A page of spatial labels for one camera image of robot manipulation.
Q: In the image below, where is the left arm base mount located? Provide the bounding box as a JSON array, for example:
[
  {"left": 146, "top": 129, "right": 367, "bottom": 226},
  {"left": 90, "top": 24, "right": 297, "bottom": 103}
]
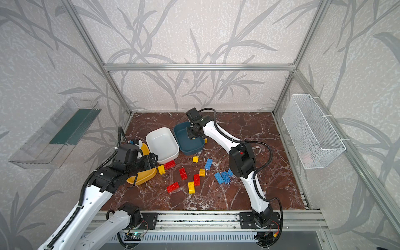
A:
[{"left": 126, "top": 212, "right": 158, "bottom": 230}]

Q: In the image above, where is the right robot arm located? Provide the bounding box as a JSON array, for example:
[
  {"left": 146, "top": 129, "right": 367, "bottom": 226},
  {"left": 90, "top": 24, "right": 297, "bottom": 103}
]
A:
[{"left": 186, "top": 108, "right": 283, "bottom": 228}]

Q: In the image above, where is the yellow plastic bin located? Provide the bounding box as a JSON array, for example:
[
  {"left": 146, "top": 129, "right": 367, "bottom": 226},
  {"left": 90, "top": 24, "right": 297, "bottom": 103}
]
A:
[{"left": 126, "top": 143, "right": 158, "bottom": 186}]

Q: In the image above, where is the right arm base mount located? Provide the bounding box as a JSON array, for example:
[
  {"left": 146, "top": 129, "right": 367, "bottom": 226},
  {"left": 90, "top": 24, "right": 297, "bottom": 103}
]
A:
[{"left": 235, "top": 212, "right": 282, "bottom": 231}]

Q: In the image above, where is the aluminium front rail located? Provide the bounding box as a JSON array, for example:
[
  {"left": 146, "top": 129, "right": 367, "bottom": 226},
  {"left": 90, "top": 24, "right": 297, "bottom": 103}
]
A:
[{"left": 90, "top": 210, "right": 329, "bottom": 233}]

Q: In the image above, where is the yellow lego brick front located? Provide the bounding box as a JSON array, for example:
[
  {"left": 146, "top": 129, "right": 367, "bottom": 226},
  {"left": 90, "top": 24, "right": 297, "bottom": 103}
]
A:
[{"left": 188, "top": 182, "right": 195, "bottom": 194}]

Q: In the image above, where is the clear plastic wall shelf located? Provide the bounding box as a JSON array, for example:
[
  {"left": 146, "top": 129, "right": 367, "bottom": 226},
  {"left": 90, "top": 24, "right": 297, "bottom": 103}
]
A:
[{"left": 9, "top": 97, "right": 101, "bottom": 169}]

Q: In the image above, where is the white plastic bin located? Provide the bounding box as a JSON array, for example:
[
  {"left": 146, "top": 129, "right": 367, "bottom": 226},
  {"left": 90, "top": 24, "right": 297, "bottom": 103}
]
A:
[{"left": 145, "top": 127, "right": 180, "bottom": 165}]

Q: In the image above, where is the white wire wall basket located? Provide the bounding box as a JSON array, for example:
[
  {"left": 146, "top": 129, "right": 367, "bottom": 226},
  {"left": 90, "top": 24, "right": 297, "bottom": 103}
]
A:
[{"left": 282, "top": 94, "right": 346, "bottom": 169}]

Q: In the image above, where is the red lego brick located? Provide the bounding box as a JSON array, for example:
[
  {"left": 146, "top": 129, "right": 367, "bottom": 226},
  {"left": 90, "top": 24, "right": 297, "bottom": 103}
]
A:
[
  {"left": 179, "top": 168, "right": 187, "bottom": 180},
  {"left": 193, "top": 174, "right": 201, "bottom": 186},
  {"left": 167, "top": 182, "right": 180, "bottom": 193},
  {"left": 164, "top": 160, "right": 176, "bottom": 170}
]

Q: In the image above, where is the teal plastic bin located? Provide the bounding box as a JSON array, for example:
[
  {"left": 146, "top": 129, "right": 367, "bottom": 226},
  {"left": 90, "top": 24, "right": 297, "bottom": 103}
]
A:
[{"left": 173, "top": 121, "right": 205, "bottom": 156}]

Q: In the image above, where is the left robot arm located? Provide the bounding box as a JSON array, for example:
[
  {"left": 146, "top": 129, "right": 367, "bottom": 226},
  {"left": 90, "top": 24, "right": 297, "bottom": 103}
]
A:
[{"left": 39, "top": 127, "right": 158, "bottom": 250}]

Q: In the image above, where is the blue lego brick centre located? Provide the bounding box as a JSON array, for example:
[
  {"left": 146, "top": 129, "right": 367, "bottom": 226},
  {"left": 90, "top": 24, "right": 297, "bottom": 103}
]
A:
[{"left": 205, "top": 158, "right": 213, "bottom": 170}]

